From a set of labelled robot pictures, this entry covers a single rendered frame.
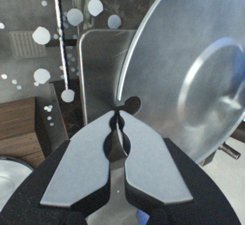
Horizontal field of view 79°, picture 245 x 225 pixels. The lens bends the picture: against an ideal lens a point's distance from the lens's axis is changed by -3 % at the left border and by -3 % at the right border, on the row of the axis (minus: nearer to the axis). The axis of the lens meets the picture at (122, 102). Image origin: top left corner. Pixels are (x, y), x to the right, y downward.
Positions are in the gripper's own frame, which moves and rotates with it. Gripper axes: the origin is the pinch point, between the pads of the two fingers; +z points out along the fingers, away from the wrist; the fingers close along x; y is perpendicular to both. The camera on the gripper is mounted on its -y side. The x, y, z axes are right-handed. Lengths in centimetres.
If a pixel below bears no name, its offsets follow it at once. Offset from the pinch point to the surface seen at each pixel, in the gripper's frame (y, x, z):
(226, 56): -3.4, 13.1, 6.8
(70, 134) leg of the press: 22.0, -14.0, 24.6
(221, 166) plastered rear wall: 127, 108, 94
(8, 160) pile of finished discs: 36, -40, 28
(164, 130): 5.1, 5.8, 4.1
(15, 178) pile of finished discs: 47, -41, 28
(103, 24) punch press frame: -6.7, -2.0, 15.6
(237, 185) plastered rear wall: 134, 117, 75
